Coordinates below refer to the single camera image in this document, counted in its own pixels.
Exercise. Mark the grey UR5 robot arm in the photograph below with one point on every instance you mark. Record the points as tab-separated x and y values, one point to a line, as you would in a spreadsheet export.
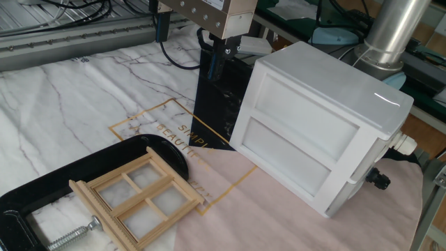
393	28

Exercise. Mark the clear plastic bag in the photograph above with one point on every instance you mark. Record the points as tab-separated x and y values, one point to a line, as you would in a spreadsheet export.
292	8

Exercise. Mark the black C-clamp frame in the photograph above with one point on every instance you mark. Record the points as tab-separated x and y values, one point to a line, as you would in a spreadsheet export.
69	174

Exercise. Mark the silver threaded clamp screw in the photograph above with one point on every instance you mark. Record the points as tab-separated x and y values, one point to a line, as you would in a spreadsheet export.
71	237

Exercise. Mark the miniature wooden sliding window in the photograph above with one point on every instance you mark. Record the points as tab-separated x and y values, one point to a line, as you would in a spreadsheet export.
139	200

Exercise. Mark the aluminium profile rail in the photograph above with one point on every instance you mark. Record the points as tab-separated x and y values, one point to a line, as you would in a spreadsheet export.
69	45

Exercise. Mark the white plastic enclosure box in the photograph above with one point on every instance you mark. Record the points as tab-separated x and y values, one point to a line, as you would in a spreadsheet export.
313	115

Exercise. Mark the grey table frame leg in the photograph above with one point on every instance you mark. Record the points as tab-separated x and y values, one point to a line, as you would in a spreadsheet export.
428	195

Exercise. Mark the silver Schunk gripper body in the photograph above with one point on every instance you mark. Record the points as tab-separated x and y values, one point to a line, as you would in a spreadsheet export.
205	14

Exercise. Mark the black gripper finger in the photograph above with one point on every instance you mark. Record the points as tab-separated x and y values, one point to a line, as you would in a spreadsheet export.
163	28
217	59

